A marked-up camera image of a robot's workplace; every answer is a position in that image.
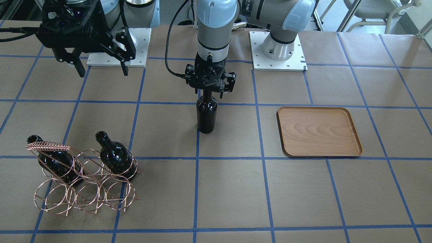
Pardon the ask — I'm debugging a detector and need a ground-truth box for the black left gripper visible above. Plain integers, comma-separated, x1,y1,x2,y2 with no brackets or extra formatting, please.
185,56,237,98

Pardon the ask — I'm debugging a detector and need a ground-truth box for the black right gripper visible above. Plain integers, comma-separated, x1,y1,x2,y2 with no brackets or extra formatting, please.
36,0,136,78

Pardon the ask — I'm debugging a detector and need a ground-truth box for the dark wine bottle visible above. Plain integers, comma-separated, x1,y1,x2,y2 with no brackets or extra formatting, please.
196,90,218,134
38,151,83,186
95,131,137,181

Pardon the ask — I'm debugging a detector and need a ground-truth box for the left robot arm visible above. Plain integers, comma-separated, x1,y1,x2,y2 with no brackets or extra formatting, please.
183,0,316,101

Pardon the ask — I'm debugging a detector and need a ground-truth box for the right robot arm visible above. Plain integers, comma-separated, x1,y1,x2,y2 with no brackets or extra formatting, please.
36,0,160,77

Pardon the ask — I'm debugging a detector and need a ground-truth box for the wooden tray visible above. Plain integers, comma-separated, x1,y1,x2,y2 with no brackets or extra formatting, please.
276,106,363,157

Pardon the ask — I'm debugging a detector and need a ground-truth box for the white chair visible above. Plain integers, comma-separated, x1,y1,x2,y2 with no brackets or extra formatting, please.
337,0,422,34

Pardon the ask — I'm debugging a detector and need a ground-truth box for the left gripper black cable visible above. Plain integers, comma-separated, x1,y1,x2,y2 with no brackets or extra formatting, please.
165,0,189,80

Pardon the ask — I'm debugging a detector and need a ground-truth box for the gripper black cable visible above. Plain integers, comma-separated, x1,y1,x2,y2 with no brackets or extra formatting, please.
165,0,189,80
0,27,41,43

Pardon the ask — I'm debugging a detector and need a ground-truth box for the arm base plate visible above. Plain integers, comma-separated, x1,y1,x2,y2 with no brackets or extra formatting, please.
249,31,307,72
87,28,152,68

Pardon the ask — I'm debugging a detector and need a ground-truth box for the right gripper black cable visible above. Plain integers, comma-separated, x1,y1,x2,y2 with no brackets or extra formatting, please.
0,27,41,43

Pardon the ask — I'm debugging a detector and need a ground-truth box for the copper wire wine basket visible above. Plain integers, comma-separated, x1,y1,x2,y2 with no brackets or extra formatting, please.
26,141,139,217

